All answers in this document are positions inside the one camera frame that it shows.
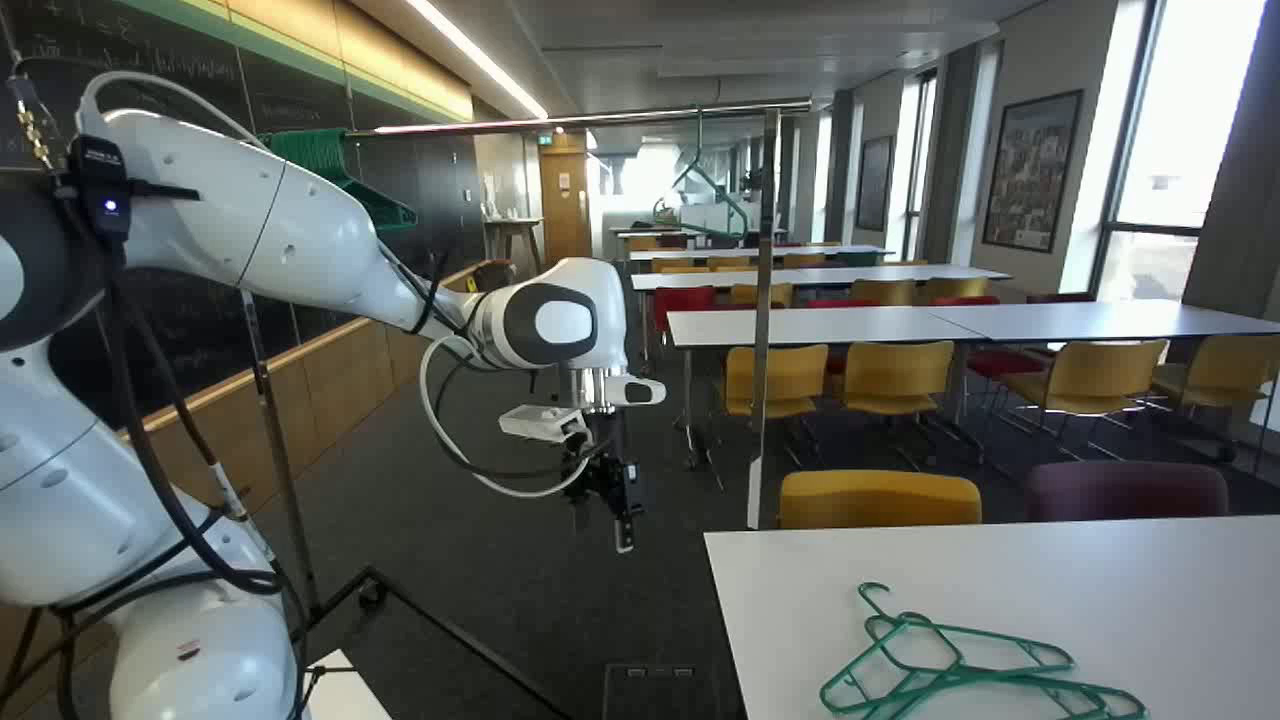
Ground black metal stand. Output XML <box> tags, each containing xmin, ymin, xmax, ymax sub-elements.
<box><xmin>237</xmin><ymin>288</ymin><xmax>582</xmax><ymax>720</ymax></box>

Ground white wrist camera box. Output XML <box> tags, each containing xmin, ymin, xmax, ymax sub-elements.
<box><xmin>496</xmin><ymin>399</ymin><xmax>595</xmax><ymax>453</ymax></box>

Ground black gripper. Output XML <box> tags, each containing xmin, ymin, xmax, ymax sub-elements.
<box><xmin>569</xmin><ymin>406</ymin><xmax>649</xmax><ymax>555</ymax></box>

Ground bunch of green hangers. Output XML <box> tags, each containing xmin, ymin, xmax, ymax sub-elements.
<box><xmin>262</xmin><ymin>123</ymin><xmax>422</xmax><ymax>242</ymax></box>

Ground wooden door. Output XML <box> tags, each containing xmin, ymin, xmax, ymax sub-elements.
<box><xmin>535</xmin><ymin>127</ymin><xmax>595</xmax><ymax>263</ymax></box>

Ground yellow chair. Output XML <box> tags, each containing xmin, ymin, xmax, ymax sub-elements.
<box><xmin>719</xmin><ymin>345</ymin><xmax>832</xmax><ymax>425</ymax></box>
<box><xmin>1010</xmin><ymin>339</ymin><xmax>1171</xmax><ymax>420</ymax></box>
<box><xmin>1153</xmin><ymin>334</ymin><xmax>1280</xmax><ymax>417</ymax></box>
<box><xmin>724</xmin><ymin>279</ymin><xmax>799</xmax><ymax>312</ymax></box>
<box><xmin>841</xmin><ymin>339</ymin><xmax>962</xmax><ymax>420</ymax></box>
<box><xmin>922</xmin><ymin>277</ymin><xmax>1001</xmax><ymax>305</ymax></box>
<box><xmin>851</xmin><ymin>277</ymin><xmax>925</xmax><ymax>309</ymax></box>
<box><xmin>776</xmin><ymin>463</ymin><xmax>987</xmax><ymax>532</ymax></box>

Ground metal clothes rail rack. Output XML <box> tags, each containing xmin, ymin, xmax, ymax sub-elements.
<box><xmin>344</xmin><ymin>95</ymin><xmax>820</xmax><ymax>535</ymax></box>

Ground grey wrist mount plate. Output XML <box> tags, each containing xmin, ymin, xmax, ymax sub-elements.
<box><xmin>574</xmin><ymin>369</ymin><xmax>671</xmax><ymax>414</ymax></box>

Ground white work table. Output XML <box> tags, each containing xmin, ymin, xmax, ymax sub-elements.
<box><xmin>701</xmin><ymin>513</ymin><xmax>1280</xmax><ymax>720</ymax></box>

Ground long white table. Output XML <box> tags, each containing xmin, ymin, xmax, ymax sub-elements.
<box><xmin>662</xmin><ymin>297</ymin><xmax>1280</xmax><ymax>463</ymax></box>

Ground maroon chair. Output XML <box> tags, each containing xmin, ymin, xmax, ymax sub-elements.
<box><xmin>1024</xmin><ymin>458</ymin><xmax>1237</xmax><ymax>524</ymax></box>

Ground large framed picture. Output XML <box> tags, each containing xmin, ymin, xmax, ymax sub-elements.
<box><xmin>979</xmin><ymin>90</ymin><xmax>1087</xmax><ymax>259</ymax></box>

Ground small side table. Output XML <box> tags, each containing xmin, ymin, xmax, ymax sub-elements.
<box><xmin>475</xmin><ymin>212</ymin><xmax>549</xmax><ymax>277</ymax></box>

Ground gripper cable loop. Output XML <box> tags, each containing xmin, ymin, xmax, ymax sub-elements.
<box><xmin>417</xmin><ymin>338</ymin><xmax>620</xmax><ymax>503</ymax></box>

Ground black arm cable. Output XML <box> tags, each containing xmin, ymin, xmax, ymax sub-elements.
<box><xmin>54</xmin><ymin>157</ymin><xmax>292</xmax><ymax>601</ymax></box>

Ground green plastic hanger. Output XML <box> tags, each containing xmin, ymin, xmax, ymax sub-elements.
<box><xmin>858</xmin><ymin>581</ymin><xmax>1079</xmax><ymax>681</ymax></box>
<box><xmin>816</xmin><ymin>646</ymin><xmax>1153</xmax><ymax>720</ymax></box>
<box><xmin>667</xmin><ymin>107</ymin><xmax>752</xmax><ymax>242</ymax></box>

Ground ceiling light strip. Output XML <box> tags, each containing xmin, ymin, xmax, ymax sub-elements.
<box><xmin>401</xmin><ymin>0</ymin><xmax>551</xmax><ymax>123</ymax></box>

